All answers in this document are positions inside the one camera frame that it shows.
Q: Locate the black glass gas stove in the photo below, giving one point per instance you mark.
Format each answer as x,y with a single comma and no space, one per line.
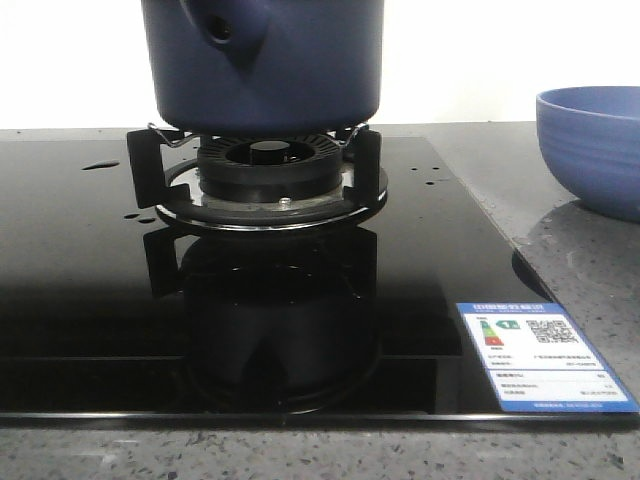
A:
109,317

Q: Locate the blue energy label sticker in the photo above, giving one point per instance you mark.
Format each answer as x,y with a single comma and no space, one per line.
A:
538,361

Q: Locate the light blue bowl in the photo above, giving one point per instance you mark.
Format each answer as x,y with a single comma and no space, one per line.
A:
589,139

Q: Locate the dark blue pot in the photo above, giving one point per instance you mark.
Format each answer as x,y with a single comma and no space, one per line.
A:
261,68

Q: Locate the right gas burner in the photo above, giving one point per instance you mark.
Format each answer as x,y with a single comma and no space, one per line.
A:
252,184

